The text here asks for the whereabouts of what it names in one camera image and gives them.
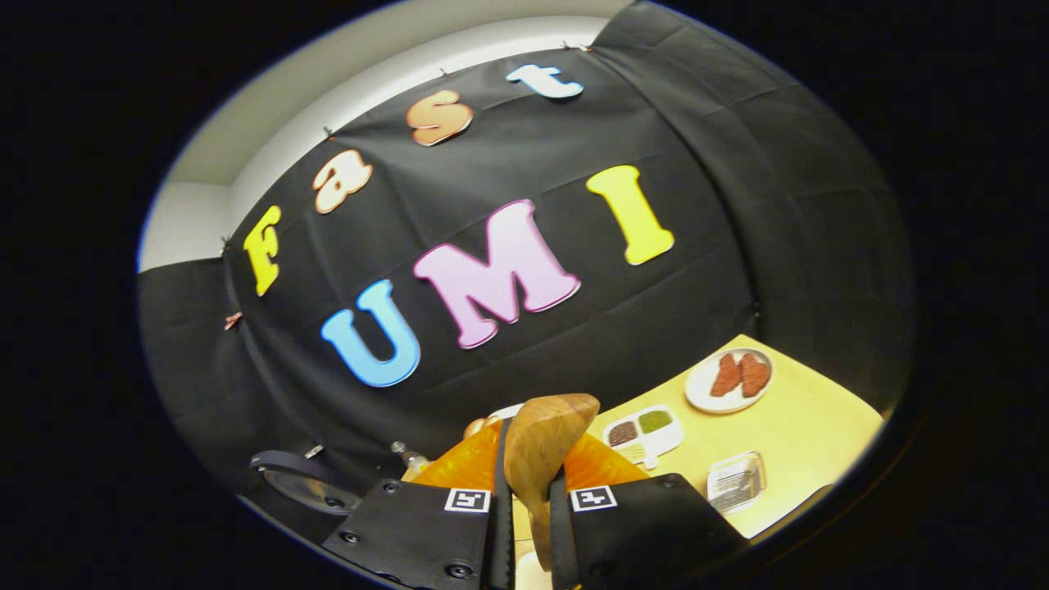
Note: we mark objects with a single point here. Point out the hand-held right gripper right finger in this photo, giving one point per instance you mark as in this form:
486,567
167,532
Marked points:
564,533

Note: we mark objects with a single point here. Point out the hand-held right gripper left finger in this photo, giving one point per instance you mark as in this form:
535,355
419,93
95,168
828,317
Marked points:
502,533

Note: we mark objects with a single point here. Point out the wooden spoon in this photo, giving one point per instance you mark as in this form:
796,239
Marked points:
541,442

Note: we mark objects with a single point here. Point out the dark grey rice cooker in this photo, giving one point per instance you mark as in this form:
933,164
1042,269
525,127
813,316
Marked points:
303,492

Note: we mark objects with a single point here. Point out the bread slice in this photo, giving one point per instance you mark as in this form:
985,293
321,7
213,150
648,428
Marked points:
475,427

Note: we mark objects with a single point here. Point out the glass bottle with yellow label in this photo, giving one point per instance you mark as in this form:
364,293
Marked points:
407,457

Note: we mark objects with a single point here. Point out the white divided bean dish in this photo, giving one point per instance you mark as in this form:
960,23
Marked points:
665,443

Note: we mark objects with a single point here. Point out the white round plate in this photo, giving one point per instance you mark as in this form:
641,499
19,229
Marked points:
701,395

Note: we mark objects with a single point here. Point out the silver cloth clip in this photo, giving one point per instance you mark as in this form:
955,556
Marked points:
314,451

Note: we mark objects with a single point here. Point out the red meat slice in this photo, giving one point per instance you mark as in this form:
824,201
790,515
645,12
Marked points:
726,375
756,375

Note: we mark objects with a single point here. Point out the black backdrop cloth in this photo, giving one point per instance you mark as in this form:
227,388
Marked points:
737,164

